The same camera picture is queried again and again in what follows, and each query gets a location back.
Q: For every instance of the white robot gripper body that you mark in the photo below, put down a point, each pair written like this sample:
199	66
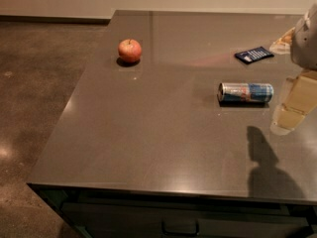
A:
305	44

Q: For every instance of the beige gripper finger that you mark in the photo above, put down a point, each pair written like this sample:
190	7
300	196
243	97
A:
282	45
297	98

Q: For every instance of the silver blue redbull can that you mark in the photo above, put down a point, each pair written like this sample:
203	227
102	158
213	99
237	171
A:
245	92

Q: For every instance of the dark blue snack packet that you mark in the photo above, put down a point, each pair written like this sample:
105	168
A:
253	55

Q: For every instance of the red apple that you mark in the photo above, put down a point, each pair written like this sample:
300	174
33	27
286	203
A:
130	50

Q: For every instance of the dark cabinet drawer front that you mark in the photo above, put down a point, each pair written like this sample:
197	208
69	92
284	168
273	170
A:
115	221

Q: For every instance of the black drawer handle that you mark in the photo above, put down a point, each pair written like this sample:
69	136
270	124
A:
185	229

